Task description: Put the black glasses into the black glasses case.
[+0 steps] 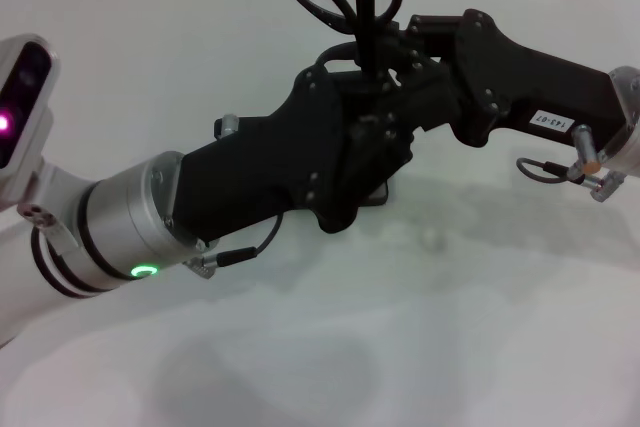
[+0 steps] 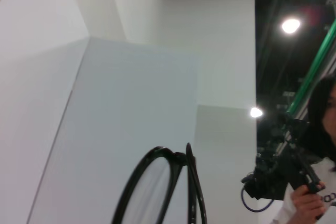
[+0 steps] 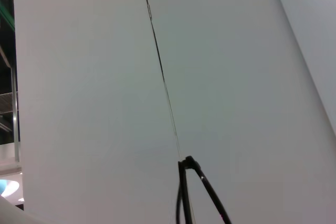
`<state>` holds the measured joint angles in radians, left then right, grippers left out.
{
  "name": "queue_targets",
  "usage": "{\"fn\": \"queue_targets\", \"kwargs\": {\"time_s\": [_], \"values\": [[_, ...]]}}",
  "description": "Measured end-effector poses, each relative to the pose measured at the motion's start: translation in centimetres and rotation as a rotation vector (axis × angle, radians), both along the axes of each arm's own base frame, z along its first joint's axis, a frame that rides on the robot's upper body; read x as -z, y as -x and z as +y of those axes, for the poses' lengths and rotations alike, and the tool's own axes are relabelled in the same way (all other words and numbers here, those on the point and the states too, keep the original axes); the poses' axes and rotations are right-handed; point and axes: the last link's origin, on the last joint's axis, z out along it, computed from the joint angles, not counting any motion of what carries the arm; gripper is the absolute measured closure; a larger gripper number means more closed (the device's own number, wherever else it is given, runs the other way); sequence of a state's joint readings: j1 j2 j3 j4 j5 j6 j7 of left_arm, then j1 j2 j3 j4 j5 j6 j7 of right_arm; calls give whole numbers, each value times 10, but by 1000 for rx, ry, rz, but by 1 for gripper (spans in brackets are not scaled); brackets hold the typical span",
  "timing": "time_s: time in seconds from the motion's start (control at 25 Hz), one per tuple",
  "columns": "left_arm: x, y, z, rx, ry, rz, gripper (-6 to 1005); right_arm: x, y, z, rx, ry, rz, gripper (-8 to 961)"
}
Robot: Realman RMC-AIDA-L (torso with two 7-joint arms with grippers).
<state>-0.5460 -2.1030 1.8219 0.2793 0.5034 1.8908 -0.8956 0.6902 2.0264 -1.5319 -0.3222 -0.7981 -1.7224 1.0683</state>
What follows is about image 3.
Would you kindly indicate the blue round object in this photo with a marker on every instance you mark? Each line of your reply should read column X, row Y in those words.
column 6, row 186

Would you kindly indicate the black glasses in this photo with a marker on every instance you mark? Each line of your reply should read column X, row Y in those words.
column 190, row 161

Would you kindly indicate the grey metal post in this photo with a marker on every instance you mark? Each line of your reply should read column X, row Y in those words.
column 16, row 129

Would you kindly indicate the green ceiling beam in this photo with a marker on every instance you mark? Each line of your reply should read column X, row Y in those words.
column 6, row 15

